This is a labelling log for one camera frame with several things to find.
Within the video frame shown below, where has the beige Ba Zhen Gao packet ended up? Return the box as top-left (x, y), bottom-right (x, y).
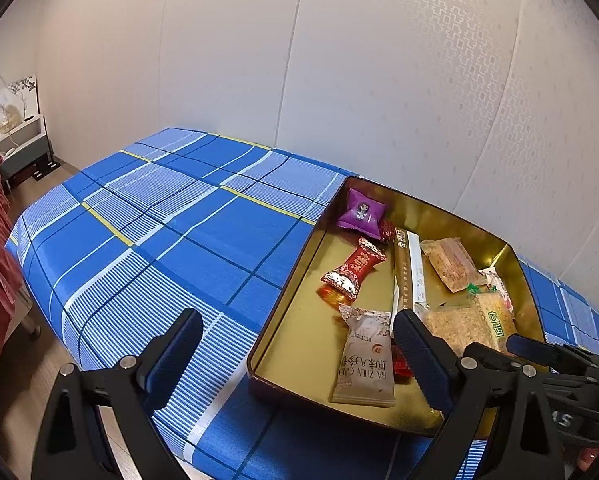
top-left (332, 304), bottom-right (396, 408)

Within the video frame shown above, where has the purple candy packet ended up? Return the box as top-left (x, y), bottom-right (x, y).
top-left (336, 188), bottom-right (386, 240)

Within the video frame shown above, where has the gold metal tray box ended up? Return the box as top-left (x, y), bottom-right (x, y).
top-left (246, 177), bottom-right (545, 436)

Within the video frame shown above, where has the small dark red candy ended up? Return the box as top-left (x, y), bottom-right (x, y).
top-left (379, 218), bottom-right (396, 244)

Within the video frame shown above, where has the clear packet pink cake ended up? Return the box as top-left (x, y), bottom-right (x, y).
top-left (420, 237), bottom-right (486, 292)

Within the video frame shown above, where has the green Weidan cracker packet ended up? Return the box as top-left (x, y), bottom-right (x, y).
top-left (467, 284), bottom-right (517, 354)

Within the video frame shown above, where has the blue plaid tablecloth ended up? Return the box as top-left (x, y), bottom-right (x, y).
top-left (7, 129), bottom-right (599, 479)

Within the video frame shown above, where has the clear packet rice crisp cake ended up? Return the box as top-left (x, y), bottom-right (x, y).
top-left (423, 306), bottom-right (498, 356)

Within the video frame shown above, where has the white red snack packet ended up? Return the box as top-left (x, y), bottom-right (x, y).
top-left (479, 266), bottom-right (514, 314)

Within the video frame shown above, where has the long brown silver stick packet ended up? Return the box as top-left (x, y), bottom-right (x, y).
top-left (392, 228), bottom-right (427, 315)

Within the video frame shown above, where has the white grey bedside cabinet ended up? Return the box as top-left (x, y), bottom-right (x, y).
top-left (0, 71), bottom-right (60, 194)

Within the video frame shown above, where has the red patterned candy wrapper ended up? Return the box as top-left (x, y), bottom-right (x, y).
top-left (321, 237), bottom-right (386, 301)

